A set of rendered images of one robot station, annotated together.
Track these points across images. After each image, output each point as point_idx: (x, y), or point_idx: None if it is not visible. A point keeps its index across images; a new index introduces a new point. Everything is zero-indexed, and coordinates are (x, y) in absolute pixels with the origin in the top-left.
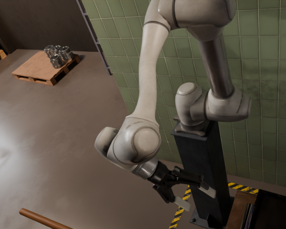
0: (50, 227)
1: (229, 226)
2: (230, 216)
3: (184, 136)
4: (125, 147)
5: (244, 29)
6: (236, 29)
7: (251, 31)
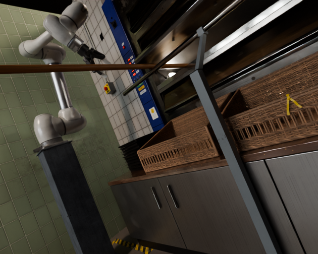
0: (4, 66)
1: (124, 178)
2: (119, 179)
3: (54, 145)
4: (76, 2)
5: (53, 113)
6: (48, 113)
7: (57, 113)
